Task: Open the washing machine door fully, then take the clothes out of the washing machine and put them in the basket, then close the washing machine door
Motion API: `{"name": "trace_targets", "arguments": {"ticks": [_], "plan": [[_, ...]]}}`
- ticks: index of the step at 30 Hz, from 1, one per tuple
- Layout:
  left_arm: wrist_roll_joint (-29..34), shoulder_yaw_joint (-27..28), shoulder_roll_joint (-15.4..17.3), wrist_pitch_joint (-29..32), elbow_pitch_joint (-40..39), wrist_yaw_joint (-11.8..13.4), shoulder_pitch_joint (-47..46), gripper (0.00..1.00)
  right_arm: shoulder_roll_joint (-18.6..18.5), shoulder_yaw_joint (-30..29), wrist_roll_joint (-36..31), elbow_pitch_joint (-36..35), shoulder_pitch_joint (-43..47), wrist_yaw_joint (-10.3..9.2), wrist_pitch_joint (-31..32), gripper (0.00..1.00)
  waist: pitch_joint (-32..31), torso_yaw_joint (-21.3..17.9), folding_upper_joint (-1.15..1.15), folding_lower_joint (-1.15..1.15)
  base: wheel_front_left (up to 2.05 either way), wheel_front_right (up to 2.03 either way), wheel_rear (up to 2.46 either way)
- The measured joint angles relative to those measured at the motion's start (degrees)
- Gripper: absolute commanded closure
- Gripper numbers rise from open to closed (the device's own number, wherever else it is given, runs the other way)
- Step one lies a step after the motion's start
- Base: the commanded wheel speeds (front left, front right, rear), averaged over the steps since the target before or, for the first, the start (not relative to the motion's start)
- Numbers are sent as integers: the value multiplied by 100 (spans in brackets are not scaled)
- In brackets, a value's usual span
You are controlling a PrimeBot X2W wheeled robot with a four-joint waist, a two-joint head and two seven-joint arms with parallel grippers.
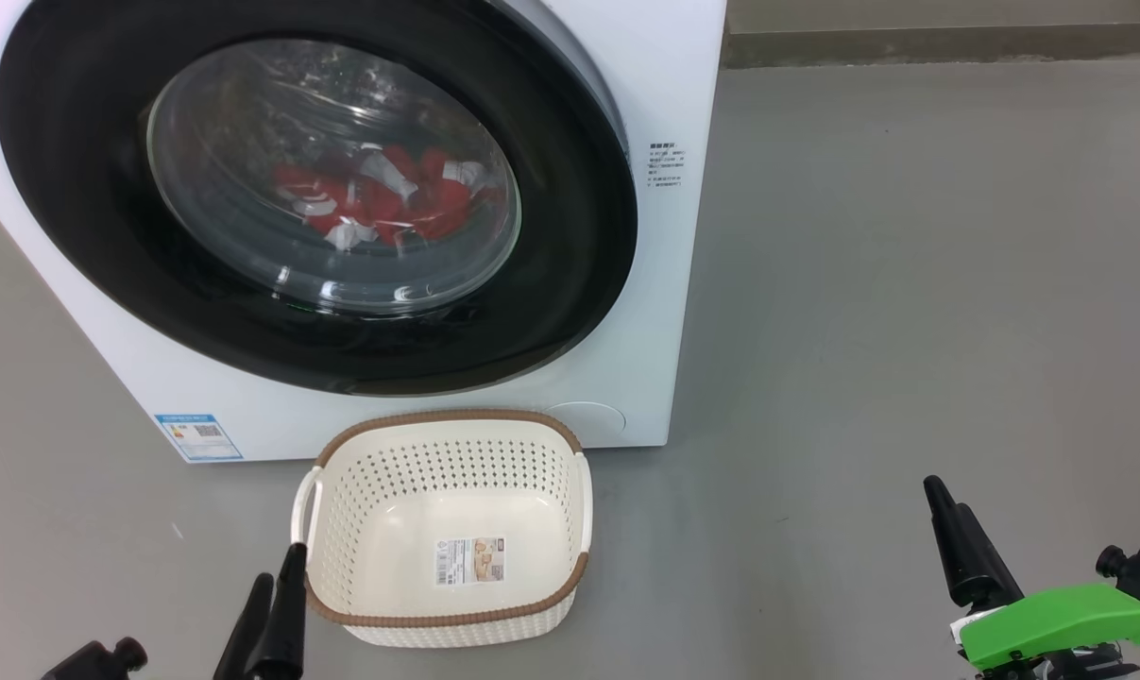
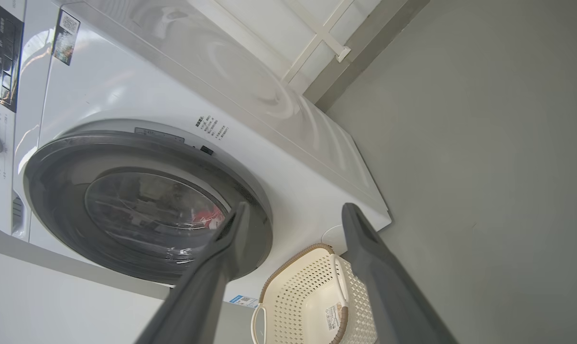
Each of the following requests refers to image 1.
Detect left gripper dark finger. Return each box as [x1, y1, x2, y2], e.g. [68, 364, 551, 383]
[213, 573, 275, 680]
[247, 543, 308, 680]

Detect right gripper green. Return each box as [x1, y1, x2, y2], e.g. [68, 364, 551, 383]
[924, 475, 1140, 680]

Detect red and white garment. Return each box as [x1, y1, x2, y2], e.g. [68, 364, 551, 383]
[272, 144, 507, 252]

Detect washing machine door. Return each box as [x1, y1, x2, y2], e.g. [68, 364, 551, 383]
[0, 0, 639, 398]

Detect printed product label sticker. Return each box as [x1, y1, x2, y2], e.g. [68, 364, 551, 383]
[434, 536, 507, 587]

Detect cream perforated basket brown rim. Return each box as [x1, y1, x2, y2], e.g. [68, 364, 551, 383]
[291, 409, 595, 650]

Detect white front-load washing machine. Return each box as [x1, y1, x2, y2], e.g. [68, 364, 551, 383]
[0, 0, 729, 465]

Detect blue energy label sticker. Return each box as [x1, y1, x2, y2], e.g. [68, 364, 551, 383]
[154, 413, 246, 464]

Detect round white filter cover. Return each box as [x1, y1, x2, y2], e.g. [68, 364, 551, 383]
[544, 401, 628, 447]

